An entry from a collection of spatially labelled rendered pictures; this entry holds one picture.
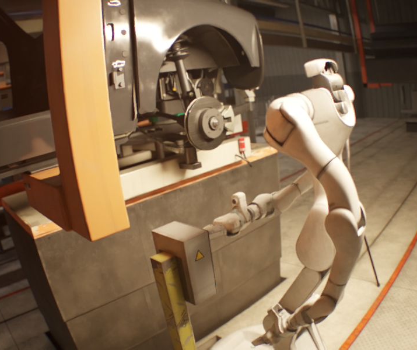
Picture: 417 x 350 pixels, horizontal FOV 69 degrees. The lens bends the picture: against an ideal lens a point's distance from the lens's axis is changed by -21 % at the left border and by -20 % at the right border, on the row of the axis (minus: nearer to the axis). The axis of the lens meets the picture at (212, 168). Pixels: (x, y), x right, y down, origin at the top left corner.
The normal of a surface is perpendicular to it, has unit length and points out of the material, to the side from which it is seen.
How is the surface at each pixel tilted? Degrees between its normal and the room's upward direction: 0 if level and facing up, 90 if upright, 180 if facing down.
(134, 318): 90
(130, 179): 90
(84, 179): 90
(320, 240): 90
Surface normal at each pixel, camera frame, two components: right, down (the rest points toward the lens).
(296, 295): -0.67, 0.24
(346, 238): -0.46, 0.42
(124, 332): 0.70, 0.07
